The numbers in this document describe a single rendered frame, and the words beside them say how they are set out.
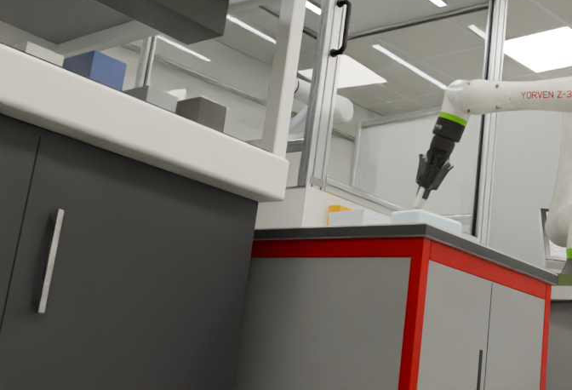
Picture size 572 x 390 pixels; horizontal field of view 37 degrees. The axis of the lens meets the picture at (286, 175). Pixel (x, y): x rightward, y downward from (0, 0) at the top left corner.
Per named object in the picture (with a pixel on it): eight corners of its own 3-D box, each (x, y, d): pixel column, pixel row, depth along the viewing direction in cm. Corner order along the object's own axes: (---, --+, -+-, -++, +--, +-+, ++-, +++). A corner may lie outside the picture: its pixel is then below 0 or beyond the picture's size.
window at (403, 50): (473, 238, 316) (493, -3, 338) (322, 176, 257) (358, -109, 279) (471, 238, 316) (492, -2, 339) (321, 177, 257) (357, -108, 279)
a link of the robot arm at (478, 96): (563, 111, 273) (563, 77, 272) (581, 112, 262) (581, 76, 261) (454, 115, 267) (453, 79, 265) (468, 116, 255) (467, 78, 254)
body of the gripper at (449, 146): (427, 132, 275) (417, 159, 275) (449, 138, 268) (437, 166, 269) (441, 139, 280) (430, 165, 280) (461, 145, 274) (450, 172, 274)
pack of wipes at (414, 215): (431, 242, 209) (433, 224, 210) (462, 240, 201) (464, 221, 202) (387, 229, 200) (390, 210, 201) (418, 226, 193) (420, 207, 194)
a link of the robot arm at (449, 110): (476, 88, 280) (446, 74, 278) (492, 87, 268) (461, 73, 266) (460, 128, 281) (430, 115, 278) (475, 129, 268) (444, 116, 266)
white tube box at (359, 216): (387, 237, 210) (389, 216, 211) (362, 230, 205) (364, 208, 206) (351, 239, 220) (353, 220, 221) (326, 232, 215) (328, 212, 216)
